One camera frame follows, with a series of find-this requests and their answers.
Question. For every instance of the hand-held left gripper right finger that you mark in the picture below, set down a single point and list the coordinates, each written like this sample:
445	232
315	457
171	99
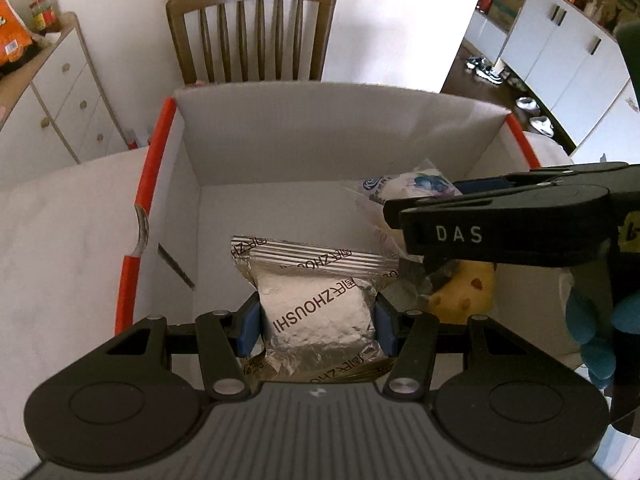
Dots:
385	330

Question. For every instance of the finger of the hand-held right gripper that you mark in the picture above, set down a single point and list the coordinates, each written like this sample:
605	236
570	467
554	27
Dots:
550	177

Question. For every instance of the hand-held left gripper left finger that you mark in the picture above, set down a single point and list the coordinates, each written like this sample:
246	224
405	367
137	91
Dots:
249	330

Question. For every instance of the silver foil packet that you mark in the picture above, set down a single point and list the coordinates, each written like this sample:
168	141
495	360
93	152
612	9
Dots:
315	310

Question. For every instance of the clear bag with blue print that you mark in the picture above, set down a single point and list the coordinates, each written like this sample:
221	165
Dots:
410	185

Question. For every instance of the red cardboard box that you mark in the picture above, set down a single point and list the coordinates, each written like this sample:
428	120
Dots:
325	135

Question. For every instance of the person's right hand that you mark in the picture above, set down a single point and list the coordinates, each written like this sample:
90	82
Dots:
595	340

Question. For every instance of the white shoe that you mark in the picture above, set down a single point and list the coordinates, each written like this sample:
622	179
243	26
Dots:
526	103
541	125

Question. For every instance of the yellow plush toy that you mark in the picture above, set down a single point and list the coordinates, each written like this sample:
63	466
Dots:
465	295

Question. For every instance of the dark sneakers pair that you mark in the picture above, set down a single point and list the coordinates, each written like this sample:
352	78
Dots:
487	70

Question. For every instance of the cardboard box on shelf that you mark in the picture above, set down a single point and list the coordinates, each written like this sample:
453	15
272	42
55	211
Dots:
507	5

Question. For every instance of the white sideboard with drawers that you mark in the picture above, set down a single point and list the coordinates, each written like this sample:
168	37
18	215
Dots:
65	90

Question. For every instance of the red lidded jar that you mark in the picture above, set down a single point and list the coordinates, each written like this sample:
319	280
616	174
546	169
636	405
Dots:
45	12

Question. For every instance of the orange snack bag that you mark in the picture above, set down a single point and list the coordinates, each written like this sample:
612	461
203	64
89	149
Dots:
12	30

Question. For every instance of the white wall cabinet unit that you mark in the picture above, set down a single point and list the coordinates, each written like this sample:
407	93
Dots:
565	60

